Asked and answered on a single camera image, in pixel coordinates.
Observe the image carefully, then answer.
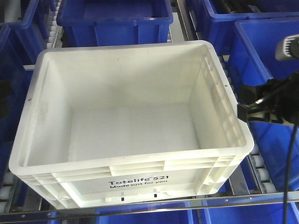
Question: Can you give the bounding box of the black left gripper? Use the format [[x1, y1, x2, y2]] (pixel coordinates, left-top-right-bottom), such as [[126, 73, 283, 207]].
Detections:
[[0, 80, 11, 119]]

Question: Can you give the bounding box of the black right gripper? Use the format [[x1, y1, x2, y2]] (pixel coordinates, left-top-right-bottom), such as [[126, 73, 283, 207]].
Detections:
[[237, 72, 299, 125]]

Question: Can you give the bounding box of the white plastic tote bin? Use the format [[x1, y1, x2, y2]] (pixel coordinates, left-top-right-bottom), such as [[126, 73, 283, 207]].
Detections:
[[9, 41, 254, 209]]

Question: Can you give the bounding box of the blue bin left shelf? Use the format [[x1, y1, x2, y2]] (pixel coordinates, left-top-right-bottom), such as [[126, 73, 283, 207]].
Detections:
[[0, 25, 36, 185]]

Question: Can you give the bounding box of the blue bin shelf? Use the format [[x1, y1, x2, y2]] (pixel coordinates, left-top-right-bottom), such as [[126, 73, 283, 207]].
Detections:
[[0, 25, 36, 185], [228, 18, 299, 190]]

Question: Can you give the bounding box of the blue bin upper left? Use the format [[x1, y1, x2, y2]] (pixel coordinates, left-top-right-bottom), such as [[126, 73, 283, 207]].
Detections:
[[0, 0, 58, 65]]

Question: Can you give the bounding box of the blue bin right shelf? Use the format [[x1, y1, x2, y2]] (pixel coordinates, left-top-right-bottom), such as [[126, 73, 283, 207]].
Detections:
[[228, 18, 299, 190]]

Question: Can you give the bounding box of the blue bin behind tote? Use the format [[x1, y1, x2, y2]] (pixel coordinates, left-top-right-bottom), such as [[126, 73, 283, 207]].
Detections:
[[57, 0, 173, 47]]

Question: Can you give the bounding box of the blue bin upper right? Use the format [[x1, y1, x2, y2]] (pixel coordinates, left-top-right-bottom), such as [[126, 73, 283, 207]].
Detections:
[[187, 0, 299, 55]]

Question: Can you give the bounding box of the blue bin lower right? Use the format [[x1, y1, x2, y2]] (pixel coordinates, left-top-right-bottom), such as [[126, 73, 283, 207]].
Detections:
[[202, 200, 299, 224]]

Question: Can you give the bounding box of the blue bin lower middle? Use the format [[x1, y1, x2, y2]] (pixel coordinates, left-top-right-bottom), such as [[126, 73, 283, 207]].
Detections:
[[96, 202, 199, 224]]

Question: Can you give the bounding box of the back roller track left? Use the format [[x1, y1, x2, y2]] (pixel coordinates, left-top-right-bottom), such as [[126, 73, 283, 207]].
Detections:
[[46, 0, 64, 49]]

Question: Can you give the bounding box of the roller track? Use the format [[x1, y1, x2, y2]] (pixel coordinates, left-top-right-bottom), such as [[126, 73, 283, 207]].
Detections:
[[0, 172, 16, 214], [46, 0, 64, 49], [218, 55, 278, 194]]

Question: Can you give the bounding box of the right roller track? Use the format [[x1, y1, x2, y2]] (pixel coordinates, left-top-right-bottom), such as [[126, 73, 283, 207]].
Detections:
[[218, 55, 278, 194]]

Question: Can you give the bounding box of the black cable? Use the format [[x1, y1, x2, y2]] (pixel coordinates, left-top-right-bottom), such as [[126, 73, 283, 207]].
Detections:
[[282, 123, 299, 224]]

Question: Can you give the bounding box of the metal shelf front rail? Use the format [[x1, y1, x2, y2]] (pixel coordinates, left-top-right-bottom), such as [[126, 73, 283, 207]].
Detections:
[[0, 191, 299, 221]]

